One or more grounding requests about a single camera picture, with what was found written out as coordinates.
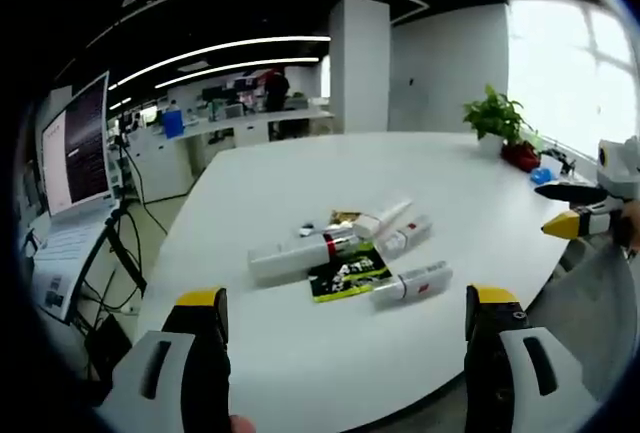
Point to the red object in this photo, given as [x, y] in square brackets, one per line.
[520, 155]

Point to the green black sachet packet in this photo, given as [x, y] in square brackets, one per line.
[350, 273]

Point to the white red-label skincare bottle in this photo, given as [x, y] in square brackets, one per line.
[415, 283]

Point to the laptop computer screen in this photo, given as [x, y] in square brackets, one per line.
[75, 148]

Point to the small white skincare jar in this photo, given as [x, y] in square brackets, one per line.
[306, 231]

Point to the large white silver-capped skincare bottle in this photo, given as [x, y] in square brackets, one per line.
[290, 258]

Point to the green potted plant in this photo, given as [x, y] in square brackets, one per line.
[495, 118]

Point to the long white counter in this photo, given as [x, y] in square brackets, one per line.
[225, 128]

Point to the blue box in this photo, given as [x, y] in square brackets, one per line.
[173, 123]

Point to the gold sachet packet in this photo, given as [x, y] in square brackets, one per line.
[345, 217]

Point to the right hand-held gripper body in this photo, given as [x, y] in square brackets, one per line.
[617, 163]

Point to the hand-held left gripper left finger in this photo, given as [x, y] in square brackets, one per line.
[165, 383]

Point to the printed paper sheet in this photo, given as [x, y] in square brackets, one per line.
[62, 263]

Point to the person's left hand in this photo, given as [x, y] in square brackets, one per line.
[242, 425]

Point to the blue object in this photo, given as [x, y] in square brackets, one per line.
[541, 176]

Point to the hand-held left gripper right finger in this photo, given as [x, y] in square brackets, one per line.
[515, 378]

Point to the white skincare tube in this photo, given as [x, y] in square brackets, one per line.
[382, 218]

